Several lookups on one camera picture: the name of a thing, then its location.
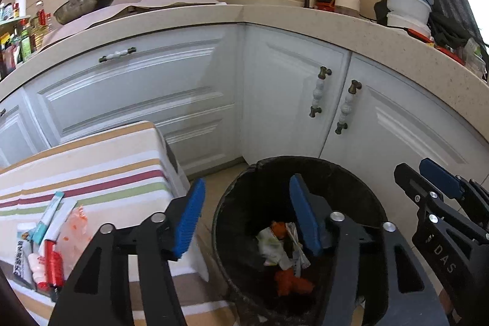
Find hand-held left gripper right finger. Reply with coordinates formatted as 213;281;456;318
289;174;449;326

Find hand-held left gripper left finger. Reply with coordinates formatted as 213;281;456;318
49;178;207;326

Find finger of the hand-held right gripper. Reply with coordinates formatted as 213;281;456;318
419;158;489;212
394;163;446;212

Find white wrapper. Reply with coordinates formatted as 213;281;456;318
286;223;311;270

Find green and white packet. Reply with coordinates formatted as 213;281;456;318
257;229;292;268

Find black trash bin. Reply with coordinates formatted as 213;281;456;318
212;156;391;326

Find clear bag with orange print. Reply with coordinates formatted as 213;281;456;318
57;207;91;273

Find teal sachet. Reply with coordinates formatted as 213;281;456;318
32;192;64;245

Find small white bottle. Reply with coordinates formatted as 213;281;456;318
27;253;49;291

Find grey tube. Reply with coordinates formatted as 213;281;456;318
13;223;35;288

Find clear glass jars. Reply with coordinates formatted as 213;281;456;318
456;38;488;79

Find white kitchen cabinets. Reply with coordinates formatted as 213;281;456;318
0;22;489;208

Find red flat tool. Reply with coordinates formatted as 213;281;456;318
407;27;465;61

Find stacked white containers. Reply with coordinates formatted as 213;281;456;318
386;0;435;38

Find beige kitchen countertop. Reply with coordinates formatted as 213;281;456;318
0;3;489;149

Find steel wok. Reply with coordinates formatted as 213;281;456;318
51;0;119;26

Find yellow cooking oil jug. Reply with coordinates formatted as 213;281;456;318
32;1;54;41

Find group of condiment bottles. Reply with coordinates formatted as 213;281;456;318
0;0;55;81

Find paper towel roll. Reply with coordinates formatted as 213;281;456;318
14;0;30;20

